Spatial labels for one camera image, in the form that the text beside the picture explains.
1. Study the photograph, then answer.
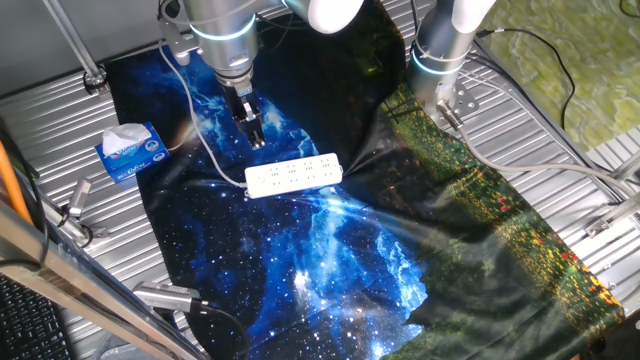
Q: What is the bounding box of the green flower meadow print cloth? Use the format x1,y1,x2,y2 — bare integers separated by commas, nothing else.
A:
344,82,627,360

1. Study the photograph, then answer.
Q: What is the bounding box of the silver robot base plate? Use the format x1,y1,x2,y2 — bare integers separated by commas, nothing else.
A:
427,79,481,127

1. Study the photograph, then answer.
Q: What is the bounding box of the long thin black cable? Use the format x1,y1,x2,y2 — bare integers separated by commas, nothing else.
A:
476,26,577,132

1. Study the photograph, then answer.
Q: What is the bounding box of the blue tissue box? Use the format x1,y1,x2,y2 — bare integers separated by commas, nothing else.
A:
93,121,172,185

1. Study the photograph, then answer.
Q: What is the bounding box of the metal strut with bracket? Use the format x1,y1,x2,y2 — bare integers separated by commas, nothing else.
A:
583,191,640,239

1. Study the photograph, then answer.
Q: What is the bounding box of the black cable loop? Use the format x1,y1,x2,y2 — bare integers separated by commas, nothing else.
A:
0,128,50,267

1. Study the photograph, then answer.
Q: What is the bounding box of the black keyboard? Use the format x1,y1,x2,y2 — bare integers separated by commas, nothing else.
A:
0,274,76,360

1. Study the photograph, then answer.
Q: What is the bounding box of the metal frame bar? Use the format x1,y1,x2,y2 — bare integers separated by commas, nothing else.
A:
0,199,209,360

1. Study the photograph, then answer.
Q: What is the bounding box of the orange pole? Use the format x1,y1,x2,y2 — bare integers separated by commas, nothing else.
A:
0,140,34,227

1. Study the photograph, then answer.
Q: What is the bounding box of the white power strip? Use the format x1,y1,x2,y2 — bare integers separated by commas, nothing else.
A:
243,152,345,200

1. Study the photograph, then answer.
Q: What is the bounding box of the slanted metal pole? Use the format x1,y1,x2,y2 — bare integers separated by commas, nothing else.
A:
41,0,109,96

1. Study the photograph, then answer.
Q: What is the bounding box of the thick grey robot cable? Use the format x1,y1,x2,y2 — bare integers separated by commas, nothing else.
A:
436,99,640,199

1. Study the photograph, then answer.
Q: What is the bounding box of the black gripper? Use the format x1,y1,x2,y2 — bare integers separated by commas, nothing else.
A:
221,83,267,151

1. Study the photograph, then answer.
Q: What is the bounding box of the white power strip cable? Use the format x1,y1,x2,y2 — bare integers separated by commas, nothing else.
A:
157,41,249,191

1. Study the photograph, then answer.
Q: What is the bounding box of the large silver camera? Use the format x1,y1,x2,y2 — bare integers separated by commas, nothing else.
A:
131,280,202,314

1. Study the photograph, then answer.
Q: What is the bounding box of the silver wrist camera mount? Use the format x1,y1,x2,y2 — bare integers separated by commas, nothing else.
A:
158,17,202,67

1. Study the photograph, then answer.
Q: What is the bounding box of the small silver camera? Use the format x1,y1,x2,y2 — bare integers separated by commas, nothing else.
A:
66,177,94,220

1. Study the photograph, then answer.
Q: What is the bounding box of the blue galaxy print cloth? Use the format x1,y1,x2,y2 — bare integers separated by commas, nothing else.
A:
105,9,432,360

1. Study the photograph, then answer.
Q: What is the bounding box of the black camera cable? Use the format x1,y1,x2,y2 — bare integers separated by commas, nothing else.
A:
189,298,252,360

